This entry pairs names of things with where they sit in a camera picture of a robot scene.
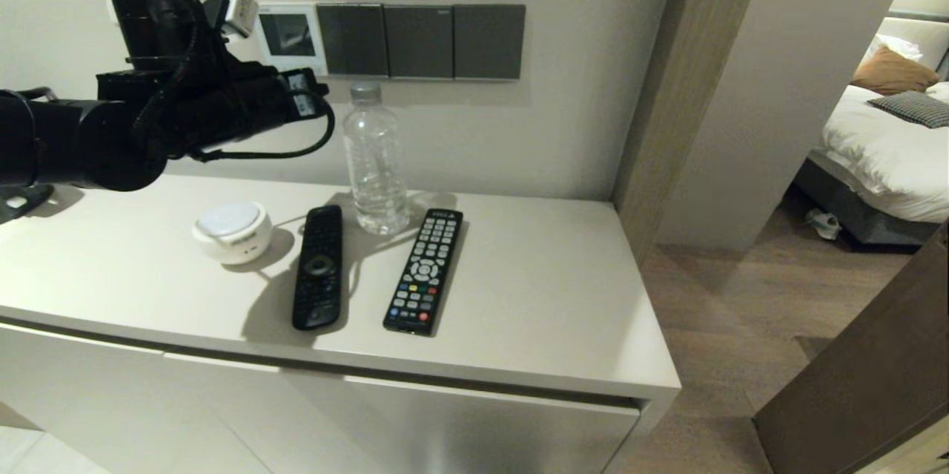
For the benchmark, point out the black remote with coloured buttons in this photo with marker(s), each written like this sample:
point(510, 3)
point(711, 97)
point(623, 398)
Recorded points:
point(422, 274)

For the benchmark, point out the padded bed headboard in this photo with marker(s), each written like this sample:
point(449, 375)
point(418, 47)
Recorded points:
point(927, 33)

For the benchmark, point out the checkered grey pillow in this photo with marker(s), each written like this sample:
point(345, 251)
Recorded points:
point(916, 109)

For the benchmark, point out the white pillow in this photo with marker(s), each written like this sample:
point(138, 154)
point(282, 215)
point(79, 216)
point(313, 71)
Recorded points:
point(890, 50)

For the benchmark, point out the white wall thermostat panel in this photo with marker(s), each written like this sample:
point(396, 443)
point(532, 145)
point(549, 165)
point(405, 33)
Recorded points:
point(291, 36)

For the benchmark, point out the grey single-rocker wall switch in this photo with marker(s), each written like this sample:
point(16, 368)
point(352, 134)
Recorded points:
point(419, 41)
point(489, 42)

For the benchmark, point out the right white drawer front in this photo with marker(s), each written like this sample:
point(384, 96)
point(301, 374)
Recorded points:
point(445, 437)

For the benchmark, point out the grey multi-rocker wall switch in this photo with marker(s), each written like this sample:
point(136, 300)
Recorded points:
point(353, 40)

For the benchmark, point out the plain black remote control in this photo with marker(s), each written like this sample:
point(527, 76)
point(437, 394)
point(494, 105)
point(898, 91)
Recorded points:
point(319, 266)

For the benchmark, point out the left wrist camera assembly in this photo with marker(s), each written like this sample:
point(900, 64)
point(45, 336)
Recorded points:
point(159, 25)

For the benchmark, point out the dark grey bed base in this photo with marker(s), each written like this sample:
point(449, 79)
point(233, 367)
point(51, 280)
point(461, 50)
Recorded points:
point(852, 214)

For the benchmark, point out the brown pillow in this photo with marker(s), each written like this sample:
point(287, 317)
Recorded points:
point(893, 75)

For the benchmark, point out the wooden door frame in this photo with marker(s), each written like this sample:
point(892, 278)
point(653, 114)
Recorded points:
point(682, 88)

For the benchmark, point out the clear plastic water bottle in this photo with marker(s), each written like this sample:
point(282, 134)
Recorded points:
point(377, 162)

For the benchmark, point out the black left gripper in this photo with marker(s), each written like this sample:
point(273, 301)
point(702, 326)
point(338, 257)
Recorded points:
point(237, 107)

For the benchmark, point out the white and teal sneaker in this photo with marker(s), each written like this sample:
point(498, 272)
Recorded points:
point(824, 224)

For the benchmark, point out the beige sideboard cabinet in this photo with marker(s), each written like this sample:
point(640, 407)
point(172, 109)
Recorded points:
point(519, 296)

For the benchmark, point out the brown wooden door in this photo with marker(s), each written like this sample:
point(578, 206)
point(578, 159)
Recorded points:
point(875, 385)

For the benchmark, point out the beige cabinet door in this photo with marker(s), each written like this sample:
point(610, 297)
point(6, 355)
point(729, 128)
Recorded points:
point(89, 400)

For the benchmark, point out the bed with white duvet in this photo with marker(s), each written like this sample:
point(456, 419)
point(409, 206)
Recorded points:
point(882, 155)

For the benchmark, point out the white round smart speaker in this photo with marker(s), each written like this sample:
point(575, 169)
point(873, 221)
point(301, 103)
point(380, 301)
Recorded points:
point(231, 231)

